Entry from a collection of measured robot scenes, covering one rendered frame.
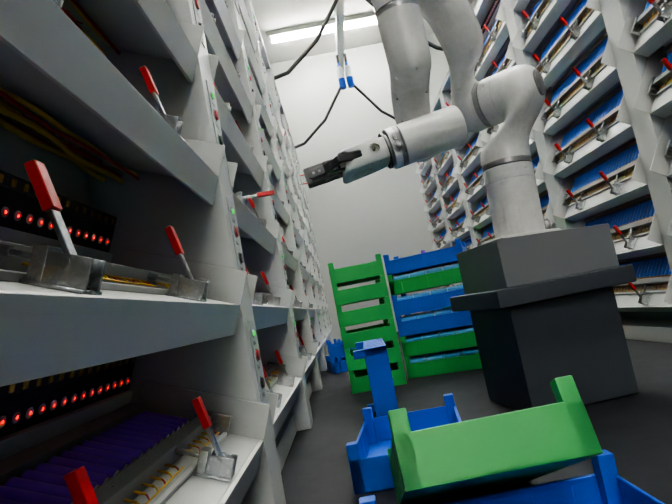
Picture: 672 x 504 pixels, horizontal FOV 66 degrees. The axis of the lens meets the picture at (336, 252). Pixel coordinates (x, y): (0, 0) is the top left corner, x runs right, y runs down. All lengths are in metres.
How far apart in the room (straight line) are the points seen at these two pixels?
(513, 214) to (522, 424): 0.79
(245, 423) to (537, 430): 0.41
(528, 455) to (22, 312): 0.47
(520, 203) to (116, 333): 1.07
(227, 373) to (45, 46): 0.53
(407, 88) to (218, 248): 0.56
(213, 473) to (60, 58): 0.43
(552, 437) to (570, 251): 0.73
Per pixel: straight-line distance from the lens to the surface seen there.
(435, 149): 1.08
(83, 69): 0.45
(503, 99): 1.37
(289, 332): 1.49
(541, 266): 1.24
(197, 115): 0.86
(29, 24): 0.40
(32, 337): 0.31
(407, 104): 1.18
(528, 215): 1.32
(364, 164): 1.02
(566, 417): 0.61
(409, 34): 1.12
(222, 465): 0.63
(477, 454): 0.58
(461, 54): 1.36
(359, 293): 1.92
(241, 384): 0.80
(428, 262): 2.00
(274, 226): 1.51
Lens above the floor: 0.30
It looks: 6 degrees up
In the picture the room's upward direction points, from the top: 11 degrees counter-clockwise
